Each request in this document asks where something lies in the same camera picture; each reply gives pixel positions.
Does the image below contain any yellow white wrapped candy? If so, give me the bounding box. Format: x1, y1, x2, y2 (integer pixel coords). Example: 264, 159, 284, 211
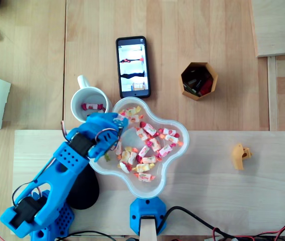
118, 147, 132, 164
124, 105, 143, 117
133, 163, 156, 173

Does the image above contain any white ceramic mug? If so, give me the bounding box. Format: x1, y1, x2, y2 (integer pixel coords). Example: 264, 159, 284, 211
71, 74, 113, 126

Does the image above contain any black smartphone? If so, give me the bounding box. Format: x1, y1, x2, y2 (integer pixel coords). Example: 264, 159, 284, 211
115, 35, 152, 100

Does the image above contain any clear plastic Dragolo candy bowl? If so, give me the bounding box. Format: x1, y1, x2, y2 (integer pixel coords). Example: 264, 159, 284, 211
88, 96, 190, 199

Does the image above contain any black zip pouch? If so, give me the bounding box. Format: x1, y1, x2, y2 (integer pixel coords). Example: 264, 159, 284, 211
66, 165, 100, 211

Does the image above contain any orange hexagonal box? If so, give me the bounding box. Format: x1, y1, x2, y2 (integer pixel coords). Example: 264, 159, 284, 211
180, 62, 219, 101

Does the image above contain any black small device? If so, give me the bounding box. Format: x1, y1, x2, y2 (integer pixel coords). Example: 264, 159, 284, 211
182, 78, 204, 93

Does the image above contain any red small box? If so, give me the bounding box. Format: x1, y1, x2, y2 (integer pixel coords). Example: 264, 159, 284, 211
198, 77, 214, 96

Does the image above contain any yellow printed plastic part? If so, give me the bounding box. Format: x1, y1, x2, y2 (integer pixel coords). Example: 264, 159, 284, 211
231, 143, 253, 171

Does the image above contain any large light wooden board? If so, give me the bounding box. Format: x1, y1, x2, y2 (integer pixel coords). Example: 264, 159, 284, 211
13, 130, 285, 237

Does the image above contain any light wooden strip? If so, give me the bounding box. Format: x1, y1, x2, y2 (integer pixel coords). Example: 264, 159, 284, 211
267, 55, 279, 131

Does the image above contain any small light wooden board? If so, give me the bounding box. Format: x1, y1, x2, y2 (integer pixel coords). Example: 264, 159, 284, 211
249, 0, 285, 58

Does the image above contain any blue printed post foot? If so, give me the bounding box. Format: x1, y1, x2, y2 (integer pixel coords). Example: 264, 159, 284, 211
129, 197, 168, 236

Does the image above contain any thick black cable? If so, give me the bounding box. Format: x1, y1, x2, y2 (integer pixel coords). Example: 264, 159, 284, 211
157, 205, 236, 239

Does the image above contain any wooden square post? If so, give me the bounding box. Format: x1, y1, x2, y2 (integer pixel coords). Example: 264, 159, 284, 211
139, 216, 158, 241

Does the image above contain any thin black cable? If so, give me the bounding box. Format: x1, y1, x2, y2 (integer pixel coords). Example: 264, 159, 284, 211
57, 230, 118, 241

